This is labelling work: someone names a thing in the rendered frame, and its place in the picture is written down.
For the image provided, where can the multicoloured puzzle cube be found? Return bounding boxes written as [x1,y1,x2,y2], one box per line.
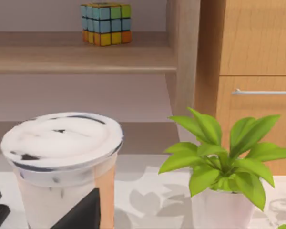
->
[80,2,133,47]

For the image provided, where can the white lidded drink cup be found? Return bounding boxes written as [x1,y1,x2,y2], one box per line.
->
[0,112,123,229]

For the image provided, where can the green plant in white pot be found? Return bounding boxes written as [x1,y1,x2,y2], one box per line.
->
[158,106,286,229]

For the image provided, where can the wooden open shelf unit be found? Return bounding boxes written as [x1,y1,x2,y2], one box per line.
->
[0,0,201,156]

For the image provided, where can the wooden cupboard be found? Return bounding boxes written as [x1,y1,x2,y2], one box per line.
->
[194,0,286,176]

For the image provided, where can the wooden drawer front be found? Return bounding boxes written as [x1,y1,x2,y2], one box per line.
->
[215,75,286,176]

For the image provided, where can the long metal handle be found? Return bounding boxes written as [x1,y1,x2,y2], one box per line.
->
[231,88,286,96]

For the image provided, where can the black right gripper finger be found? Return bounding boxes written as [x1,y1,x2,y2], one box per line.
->
[50,187,100,229]

